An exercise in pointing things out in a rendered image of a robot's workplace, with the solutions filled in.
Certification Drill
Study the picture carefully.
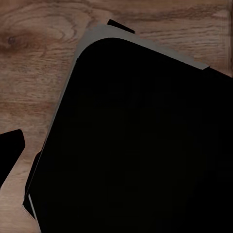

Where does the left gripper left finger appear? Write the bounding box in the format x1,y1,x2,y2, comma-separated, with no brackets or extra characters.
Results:
0,129,25,188

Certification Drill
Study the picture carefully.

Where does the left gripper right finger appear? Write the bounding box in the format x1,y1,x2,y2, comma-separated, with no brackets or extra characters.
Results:
217,129,233,168

